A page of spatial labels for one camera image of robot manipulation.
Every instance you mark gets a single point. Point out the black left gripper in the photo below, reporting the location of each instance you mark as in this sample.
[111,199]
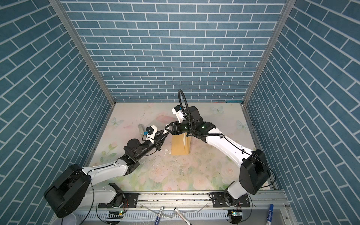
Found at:
[157,142]

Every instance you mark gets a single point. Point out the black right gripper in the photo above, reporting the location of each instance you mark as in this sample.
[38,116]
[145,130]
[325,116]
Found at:
[175,125]

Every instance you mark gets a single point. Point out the brown kraft envelope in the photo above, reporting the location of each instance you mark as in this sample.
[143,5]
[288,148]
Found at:
[177,148]

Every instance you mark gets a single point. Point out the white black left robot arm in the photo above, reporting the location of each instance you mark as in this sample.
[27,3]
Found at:
[75,187]

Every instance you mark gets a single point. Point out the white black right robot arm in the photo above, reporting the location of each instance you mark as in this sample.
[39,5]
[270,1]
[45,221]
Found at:
[254,170]

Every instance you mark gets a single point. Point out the grey stapler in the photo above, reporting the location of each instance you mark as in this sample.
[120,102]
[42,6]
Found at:
[141,129]

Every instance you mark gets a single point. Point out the black marker pen middle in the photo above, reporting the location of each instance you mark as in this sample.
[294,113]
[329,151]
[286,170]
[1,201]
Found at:
[182,216]

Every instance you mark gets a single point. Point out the blue marker pen left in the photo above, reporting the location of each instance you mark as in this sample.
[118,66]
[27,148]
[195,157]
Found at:
[159,215]

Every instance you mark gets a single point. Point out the blue marker pen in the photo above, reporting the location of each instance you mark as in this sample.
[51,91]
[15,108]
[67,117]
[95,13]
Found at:
[270,215]
[159,215]

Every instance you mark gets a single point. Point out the left circuit board green led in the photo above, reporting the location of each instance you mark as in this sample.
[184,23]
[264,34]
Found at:
[114,217]

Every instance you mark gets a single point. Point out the circuit board green led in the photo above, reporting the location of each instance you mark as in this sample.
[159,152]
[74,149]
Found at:
[235,216]
[114,217]

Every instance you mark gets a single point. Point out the right circuit board green led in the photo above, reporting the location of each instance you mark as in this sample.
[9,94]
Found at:
[235,216]

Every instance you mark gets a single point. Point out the blue marker pen right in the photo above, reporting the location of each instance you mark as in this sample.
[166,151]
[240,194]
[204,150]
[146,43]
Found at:
[270,215]

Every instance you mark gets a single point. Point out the metal corner post left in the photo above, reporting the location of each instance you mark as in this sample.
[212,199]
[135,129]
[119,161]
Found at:
[64,18]

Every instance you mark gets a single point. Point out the metal corner post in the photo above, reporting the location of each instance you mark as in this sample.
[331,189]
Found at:
[64,18]
[272,41]

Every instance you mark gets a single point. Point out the metal corner post right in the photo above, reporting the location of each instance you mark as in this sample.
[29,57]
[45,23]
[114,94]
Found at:
[272,41]

